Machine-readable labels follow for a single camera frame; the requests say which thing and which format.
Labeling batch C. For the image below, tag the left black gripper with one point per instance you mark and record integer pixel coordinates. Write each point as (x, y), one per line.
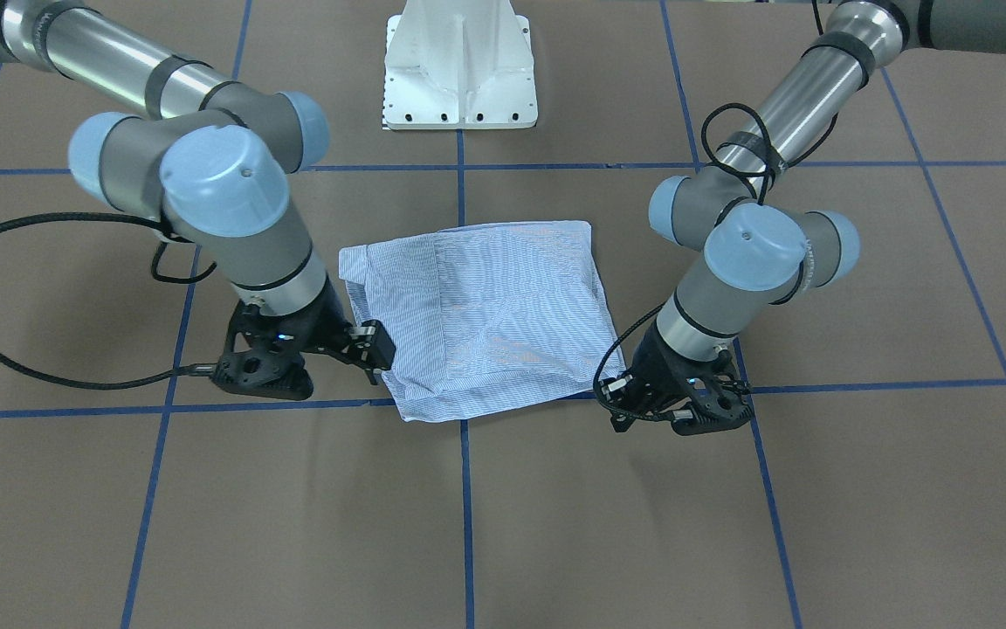
(657, 365)

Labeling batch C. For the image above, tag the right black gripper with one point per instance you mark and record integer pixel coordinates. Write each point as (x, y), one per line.
(326, 324)

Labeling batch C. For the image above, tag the light blue striped shirt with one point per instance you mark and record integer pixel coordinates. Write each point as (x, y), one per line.
(485, 318)

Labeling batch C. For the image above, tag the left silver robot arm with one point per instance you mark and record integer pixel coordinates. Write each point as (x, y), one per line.
(751, 254)

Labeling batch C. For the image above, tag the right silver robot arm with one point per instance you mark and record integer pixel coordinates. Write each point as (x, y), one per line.
(201, 159)

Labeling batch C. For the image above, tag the brown paper table mat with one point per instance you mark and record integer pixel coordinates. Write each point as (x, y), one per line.
(869, 492)

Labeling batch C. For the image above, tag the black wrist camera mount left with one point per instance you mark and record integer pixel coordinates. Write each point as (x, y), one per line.
(717, 399)

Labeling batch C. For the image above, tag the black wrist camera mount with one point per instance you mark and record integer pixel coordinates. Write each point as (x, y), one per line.
(262, 356)
(717, 399)

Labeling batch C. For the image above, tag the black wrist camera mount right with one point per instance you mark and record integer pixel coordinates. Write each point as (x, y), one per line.
(262, 356)

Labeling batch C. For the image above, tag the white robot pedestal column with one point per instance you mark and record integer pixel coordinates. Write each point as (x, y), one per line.
(459, 65)

